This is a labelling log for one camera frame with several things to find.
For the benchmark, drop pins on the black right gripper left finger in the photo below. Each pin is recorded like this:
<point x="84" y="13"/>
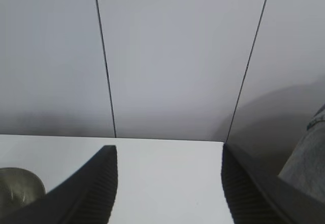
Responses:
<point x="83" y="198"/>

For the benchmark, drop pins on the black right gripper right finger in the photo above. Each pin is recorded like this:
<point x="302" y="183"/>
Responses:
<point x="254" y="198"/>

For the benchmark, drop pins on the stainless steel mixing bowl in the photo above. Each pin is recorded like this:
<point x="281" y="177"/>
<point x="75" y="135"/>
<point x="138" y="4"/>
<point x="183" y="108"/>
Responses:
<point x="17" y="186"/>

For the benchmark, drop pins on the grey denim fabric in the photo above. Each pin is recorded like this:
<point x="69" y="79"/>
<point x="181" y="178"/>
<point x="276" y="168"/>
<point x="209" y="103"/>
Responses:
<point x="307" y="158"/>

